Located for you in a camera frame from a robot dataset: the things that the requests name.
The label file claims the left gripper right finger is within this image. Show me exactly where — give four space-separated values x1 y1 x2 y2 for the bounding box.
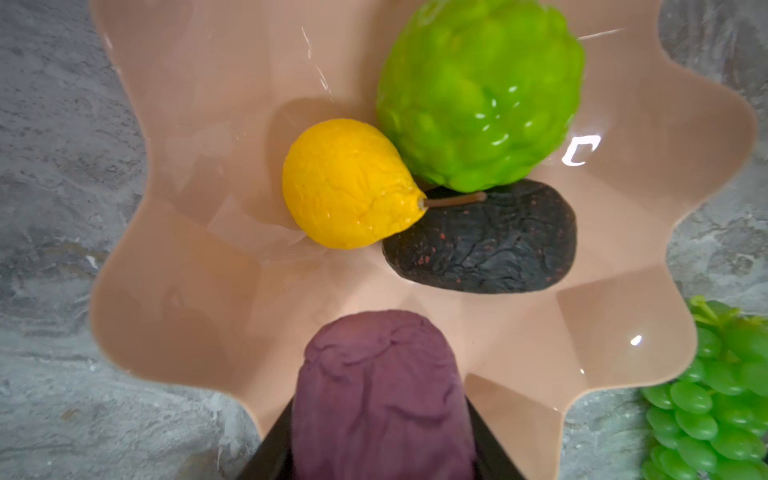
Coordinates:
467 401 525 480

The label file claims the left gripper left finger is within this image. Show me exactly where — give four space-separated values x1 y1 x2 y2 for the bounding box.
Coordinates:
236 400 294 480

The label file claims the purple fake fruit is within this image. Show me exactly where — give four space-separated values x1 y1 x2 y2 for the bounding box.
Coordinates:
291 310 476 479

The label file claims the green grape bunch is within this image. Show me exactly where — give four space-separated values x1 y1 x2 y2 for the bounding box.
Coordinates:
641 296 767 480

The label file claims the dark fake avocado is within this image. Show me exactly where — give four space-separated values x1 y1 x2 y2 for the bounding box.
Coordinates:
382 179 577 294

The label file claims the yellow fake pear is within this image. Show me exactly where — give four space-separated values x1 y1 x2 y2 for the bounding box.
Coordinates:
282 119 487 250

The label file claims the green custard apple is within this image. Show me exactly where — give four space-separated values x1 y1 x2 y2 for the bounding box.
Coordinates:
376 1 585 193

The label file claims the pink wavy fruit bowl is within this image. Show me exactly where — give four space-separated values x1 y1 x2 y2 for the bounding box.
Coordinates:
90 1 757 479

